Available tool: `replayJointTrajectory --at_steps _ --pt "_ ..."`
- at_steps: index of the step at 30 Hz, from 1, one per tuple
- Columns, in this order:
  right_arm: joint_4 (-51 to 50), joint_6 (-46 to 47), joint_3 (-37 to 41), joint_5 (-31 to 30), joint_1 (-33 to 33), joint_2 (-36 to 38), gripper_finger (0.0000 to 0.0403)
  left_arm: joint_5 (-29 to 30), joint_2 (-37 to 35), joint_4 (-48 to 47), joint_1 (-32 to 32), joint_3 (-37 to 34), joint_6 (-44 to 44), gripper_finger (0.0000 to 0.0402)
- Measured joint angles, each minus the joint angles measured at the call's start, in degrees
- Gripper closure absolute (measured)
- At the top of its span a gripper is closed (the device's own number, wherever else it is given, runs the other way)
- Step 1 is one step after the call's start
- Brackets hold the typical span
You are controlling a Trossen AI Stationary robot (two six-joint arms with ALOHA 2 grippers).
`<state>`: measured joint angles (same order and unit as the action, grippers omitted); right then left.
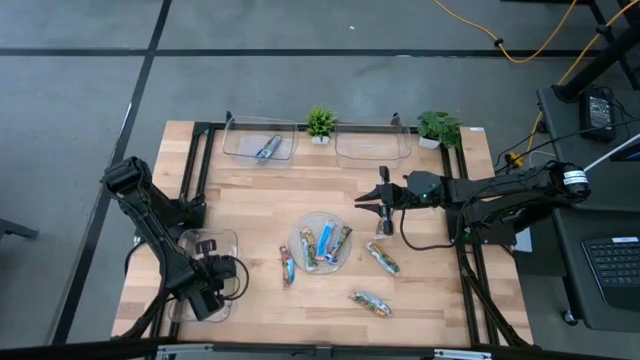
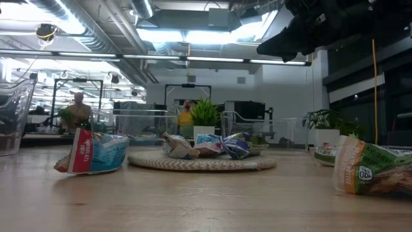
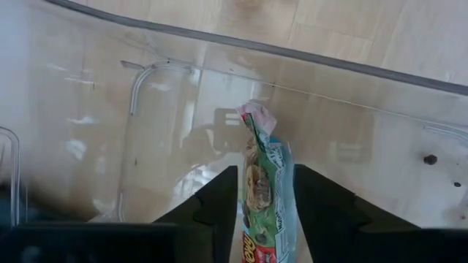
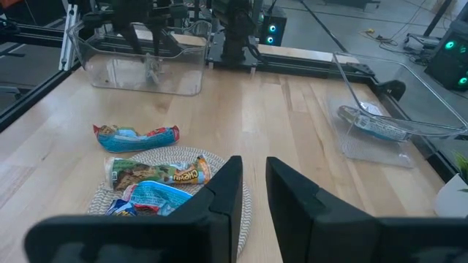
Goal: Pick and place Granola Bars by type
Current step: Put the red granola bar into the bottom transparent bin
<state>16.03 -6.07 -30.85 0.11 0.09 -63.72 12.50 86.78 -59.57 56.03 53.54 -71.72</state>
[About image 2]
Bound green granola bar wrapper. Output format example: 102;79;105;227
313;142;337;168
249;135;270;158
332;135;412;197

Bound dark blue Chewy granola bar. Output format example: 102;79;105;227
221;131;252;161

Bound light blue pink granola bar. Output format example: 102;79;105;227
193;133;224;159

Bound grey white granola bar wrapper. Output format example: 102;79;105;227
162;131;201;160

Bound blue granola bar red band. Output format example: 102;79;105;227
53;128;130;175

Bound black computer monitor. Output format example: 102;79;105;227
225;100;267;121

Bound clear plastic bin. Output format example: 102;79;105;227
90;108;180;144
282;116;310;151
0;78;38;158
220;110;276;140

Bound broad leaf plant white pot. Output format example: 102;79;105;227
301;108;368;148

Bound spiky green plant white pot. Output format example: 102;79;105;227
190;97;221;142

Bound person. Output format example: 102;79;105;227
66;92;93;135
178;99;195;138

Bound long overhead light bar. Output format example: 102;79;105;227
0;48;313;67

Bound round woven beige mat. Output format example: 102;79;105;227
127;149;278;172

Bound small green plant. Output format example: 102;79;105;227
57;108;75;124

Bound yellow hanging cable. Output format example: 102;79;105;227
370;38;379;146

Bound black metal frame stand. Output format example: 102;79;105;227
50;77;104;128
164;83;212;107

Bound black ceiling cable reel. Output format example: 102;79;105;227
35;23;58;42

